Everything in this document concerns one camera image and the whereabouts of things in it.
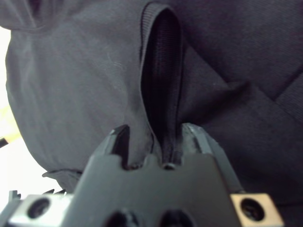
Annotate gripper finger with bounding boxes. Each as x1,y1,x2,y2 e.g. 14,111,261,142
91,124,131,166
181,122,245,194

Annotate black polo shirt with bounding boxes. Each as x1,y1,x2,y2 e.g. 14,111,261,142
0,0,303,227

